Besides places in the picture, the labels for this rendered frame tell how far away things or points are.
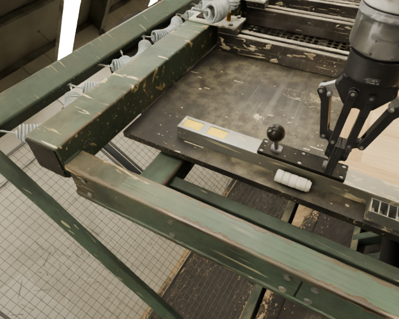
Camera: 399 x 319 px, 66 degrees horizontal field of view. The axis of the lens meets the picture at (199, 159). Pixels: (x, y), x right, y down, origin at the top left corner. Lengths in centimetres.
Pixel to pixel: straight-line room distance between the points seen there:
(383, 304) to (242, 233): 24
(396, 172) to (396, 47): 45
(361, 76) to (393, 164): 42
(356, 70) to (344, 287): 34
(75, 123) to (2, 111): 50
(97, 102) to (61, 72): 55
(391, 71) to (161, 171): 55
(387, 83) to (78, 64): 117
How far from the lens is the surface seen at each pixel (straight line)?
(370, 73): 47
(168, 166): 81
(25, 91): 130
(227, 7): 110
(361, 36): 46
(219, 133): 78
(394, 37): 44
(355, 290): 59
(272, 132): 63
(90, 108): 82
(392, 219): 73
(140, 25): 169
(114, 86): 88
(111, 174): 70
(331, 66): 114
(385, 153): 88
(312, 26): 142
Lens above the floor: 169
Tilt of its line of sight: 8 degrees down
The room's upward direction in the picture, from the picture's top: 47 degrees counter-clockwise
